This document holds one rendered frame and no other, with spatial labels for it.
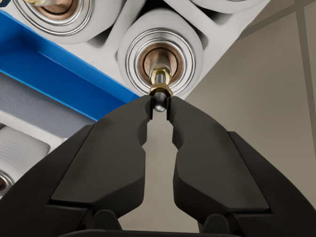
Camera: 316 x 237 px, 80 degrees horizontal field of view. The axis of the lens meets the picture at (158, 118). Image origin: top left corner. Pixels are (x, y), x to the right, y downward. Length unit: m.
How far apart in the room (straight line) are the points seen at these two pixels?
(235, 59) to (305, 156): 0.43
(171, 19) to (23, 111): 0.32
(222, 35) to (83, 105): 0.30
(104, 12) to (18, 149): 0.28
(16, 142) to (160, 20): 0.32
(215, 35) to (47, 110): 0.34
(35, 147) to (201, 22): 0.35
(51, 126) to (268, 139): 0.58
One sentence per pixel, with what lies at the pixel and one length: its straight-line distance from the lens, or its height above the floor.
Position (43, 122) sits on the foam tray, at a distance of 0.42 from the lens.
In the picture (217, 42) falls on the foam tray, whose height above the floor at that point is 0.18.
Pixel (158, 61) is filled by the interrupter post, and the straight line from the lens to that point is 0.19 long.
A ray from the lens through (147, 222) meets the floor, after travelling 0.96.
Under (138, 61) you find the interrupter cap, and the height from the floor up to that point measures 0.25.
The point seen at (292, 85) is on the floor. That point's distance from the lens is 0.59.
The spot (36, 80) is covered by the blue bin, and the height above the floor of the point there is 0.10.
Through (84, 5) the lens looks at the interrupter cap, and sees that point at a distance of 0.21.
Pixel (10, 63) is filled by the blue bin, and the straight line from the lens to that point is 0.48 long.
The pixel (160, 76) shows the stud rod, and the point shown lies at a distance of 0.17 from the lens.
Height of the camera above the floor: 0.45
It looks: 57 degrees down
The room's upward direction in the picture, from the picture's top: 179 degrees counter-clockwise
